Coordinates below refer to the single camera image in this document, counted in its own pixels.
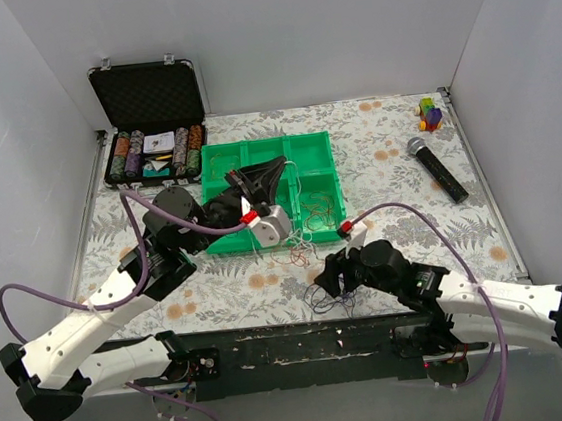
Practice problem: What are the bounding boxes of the yellow cable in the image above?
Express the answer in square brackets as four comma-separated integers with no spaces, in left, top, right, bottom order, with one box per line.
[204,152,241,182]

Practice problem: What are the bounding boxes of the orange cable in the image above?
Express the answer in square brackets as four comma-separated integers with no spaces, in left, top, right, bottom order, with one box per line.
[297,189,339,233]

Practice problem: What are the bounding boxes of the coloured cable pile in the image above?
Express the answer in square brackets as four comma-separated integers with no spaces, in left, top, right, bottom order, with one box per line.
[268,232,361,322]

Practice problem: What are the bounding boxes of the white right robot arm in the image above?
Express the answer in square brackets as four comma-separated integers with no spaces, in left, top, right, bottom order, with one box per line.
[315,218,562,357]

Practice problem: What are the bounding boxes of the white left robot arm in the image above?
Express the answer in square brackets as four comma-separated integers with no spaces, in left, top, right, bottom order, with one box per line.
[0,156,292,421]

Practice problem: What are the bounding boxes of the green compartment tray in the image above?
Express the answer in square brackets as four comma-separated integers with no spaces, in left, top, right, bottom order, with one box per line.
[201,131,347,244]

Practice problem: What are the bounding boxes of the black poker chip case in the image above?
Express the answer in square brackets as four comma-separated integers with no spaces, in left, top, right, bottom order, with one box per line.
[85,49,215,195]

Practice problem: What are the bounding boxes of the black microphone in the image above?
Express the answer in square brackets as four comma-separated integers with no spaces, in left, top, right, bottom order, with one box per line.
[407,137,469,204]

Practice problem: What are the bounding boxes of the colourful toy block figure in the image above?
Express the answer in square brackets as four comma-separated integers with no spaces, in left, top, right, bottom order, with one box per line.
[415,97,443,132]

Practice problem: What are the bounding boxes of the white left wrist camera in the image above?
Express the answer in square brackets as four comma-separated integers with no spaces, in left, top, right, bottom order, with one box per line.
[241,205,292,249]

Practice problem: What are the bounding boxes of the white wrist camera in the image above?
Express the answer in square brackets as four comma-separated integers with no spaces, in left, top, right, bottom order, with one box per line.
[336,219,368,259]
[241,205,292,249]

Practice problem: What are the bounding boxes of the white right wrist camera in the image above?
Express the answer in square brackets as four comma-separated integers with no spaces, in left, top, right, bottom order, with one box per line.
[336,219,368,259]

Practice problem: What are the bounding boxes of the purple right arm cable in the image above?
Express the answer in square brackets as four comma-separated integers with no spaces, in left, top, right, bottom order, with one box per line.
[355,191,516,421]

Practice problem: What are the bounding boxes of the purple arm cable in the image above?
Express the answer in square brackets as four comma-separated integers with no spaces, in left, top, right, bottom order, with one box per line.
[355,191,516,421]
[0,177,274,421]

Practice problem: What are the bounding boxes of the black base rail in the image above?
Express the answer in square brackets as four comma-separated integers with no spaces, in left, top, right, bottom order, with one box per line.
[128,303,480,408]

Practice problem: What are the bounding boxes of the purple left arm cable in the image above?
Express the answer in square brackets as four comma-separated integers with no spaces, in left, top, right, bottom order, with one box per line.
[0,177,274,421]

